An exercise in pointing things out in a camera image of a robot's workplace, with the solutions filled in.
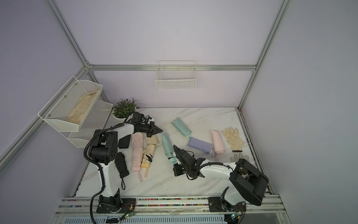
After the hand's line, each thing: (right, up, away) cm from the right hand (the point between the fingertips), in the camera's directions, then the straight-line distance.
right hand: (175, 171), depth 85 cm
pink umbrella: (-25, +8, +4) cm, 26 cm away
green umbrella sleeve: (-5, +13, +9) cm, 16 cm away
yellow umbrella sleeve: (-17, +17, +14) cm, 28 cm away
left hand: (-10, +24, +12) cm, 29 cm away
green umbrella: (-1, +6, +3) cm, 7 cm away
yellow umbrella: (-18, +7, +3) cm, 20 cm away
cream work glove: (+42, +18, +16) cm, 48 cm away
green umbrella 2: (+4, +27, +22) cm, 35 cm away
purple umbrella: (+16, +15, +12) cm, 25 cm away
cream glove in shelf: (-54, +38, -5) cm, 67 cm away
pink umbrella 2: (+29, +15, +11) cm, 35 cm away
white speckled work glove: (+41, +6, +7) cm, 42 cm away
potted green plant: (-36, +39, +10) cm, 55 cm away
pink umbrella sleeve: (-28, +17, +14) cm, 36 cm away
